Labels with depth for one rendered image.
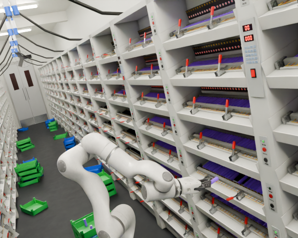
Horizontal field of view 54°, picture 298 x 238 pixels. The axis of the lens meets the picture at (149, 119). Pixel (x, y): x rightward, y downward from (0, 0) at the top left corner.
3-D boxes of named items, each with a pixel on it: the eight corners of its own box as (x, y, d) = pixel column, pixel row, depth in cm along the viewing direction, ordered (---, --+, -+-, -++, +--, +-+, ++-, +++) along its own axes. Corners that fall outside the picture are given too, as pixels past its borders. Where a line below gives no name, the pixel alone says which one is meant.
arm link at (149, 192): (171, 174, 128) (164, 184, 135) (144, 177, 123) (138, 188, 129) (178, 191, 123) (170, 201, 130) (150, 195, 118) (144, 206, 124)
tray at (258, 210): (269, 224, 124) (262, 208, 121) (191, 181, 179) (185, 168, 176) (299, 196, 130) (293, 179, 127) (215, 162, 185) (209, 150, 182)
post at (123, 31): (162, 229, 257) (112, 19, 217) (157, 224, 266) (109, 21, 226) (181, 219, 264) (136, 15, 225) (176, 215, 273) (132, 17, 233)
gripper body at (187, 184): (181, 183, 125) (203, 180, 130) (170, 176, 134) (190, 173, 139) (180, 199, 126) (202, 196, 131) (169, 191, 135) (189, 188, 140)
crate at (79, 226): (83, 241, 210) (80, 232, 208) (74, 230, 227) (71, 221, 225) (118, 221, 224) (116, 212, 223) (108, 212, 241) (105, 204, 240)
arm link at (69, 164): (135, 225, 146) (118, 247, 133) (118, 230, 153) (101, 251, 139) (84, 140, 144) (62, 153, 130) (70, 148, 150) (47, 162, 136)
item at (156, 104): (171, 117, 178) (162, 97, 174) (135, 109, 233) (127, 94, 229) (196, 100, 184) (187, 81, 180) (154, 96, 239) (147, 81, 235)
